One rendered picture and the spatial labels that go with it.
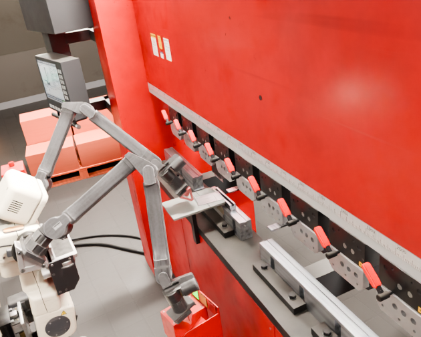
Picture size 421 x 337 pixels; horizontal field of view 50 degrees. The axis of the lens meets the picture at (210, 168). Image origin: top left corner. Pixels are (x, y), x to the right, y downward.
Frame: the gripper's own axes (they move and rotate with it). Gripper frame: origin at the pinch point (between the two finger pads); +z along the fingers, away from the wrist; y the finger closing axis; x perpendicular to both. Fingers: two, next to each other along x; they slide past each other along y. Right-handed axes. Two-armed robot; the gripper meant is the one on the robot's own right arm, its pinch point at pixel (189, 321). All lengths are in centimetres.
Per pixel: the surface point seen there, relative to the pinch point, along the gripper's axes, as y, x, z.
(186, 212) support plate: 32, 39, -12
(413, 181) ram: 42, -74, -69
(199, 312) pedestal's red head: 6.3, 4.6, 5.1
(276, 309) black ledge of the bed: 25.2, -23.7, -0.5
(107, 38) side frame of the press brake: 66, 129, -76
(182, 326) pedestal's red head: -2.3, 4.6, 4.7
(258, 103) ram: 54, -10, -68
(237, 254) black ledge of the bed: 35.0, 11.9, 1.7
